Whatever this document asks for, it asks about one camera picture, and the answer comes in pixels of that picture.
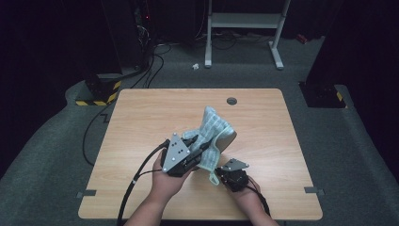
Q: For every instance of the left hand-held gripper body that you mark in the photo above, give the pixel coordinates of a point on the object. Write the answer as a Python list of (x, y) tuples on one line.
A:
[(175, 157)]

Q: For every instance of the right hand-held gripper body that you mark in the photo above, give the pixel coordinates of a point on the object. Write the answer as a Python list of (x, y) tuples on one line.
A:
[(233, 177)]

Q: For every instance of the light blue striped cloth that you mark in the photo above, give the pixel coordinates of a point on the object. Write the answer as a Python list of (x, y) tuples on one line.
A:
[(211, 128)]

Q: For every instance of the person's right hand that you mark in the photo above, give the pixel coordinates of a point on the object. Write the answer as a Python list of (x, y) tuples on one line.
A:
[(246, 196)]

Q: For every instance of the person's left hand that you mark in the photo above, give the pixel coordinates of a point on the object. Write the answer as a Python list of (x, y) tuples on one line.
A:
[(167, 185)]

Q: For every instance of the grey round table grommet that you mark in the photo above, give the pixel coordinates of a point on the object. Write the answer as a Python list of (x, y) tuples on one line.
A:
[(231, 101)]

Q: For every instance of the small white scrap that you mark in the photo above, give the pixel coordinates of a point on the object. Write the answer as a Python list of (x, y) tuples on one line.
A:
[(195, 66)]

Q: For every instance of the grey tape strip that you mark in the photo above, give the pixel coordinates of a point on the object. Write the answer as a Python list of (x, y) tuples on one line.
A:
[(313, 190), (86, 193)]

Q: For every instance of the black yellow striped base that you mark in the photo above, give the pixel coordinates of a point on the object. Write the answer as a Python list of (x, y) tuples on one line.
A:
[(97, 94)]

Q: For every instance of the dark equipment rack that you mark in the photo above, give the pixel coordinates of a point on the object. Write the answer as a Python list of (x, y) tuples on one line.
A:
[(142, 31)]

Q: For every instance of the black base with yellow corner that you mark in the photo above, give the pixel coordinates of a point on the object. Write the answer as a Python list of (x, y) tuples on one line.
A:
[(323, 95)]

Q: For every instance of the white metal stand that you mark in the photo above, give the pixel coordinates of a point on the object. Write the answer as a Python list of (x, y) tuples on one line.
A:
[(244, 20)]

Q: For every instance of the small red object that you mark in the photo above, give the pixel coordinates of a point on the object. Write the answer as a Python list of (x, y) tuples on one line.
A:
[(302, 38)]

